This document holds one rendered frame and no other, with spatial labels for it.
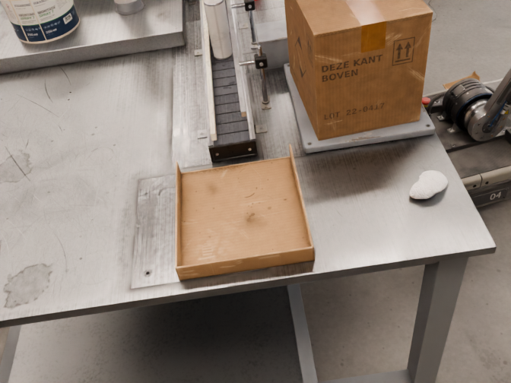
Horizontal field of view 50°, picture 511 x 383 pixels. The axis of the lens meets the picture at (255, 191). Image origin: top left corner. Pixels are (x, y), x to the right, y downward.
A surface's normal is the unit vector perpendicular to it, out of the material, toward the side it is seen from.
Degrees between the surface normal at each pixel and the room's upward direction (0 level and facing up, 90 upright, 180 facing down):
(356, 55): 90
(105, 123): 0
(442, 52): 0
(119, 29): 0
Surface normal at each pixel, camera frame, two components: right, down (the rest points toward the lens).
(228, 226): -0.11, -0.70
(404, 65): 0.17, 0.69
